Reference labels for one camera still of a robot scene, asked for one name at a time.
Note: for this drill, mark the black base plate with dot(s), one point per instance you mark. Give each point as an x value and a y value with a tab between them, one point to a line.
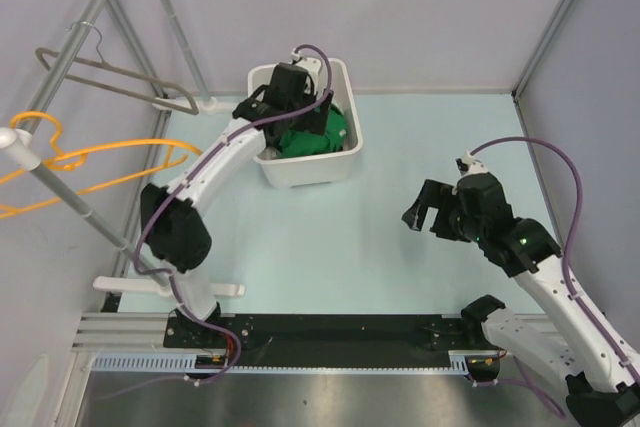
355	342

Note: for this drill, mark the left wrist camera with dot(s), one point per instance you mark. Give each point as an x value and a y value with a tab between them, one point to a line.
312	66

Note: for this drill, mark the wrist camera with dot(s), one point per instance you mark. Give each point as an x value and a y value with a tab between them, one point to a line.
312	66
468	165

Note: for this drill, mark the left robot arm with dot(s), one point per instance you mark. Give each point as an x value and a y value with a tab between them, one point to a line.
173	215

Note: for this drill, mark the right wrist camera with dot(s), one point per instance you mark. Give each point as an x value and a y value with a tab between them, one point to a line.
468	165

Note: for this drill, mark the green tank top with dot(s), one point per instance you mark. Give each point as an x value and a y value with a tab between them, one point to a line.
301	144

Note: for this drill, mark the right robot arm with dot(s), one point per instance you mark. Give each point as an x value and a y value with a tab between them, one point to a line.
592	365

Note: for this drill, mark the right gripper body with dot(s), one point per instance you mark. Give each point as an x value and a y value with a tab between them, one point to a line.
451	222

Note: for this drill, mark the yellow plastic hanger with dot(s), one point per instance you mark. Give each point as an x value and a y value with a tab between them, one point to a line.
177	152

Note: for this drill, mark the white plastic bin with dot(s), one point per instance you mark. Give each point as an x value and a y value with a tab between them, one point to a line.
303	158

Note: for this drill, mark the clothes rack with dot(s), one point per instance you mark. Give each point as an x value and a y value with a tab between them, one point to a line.
51	255

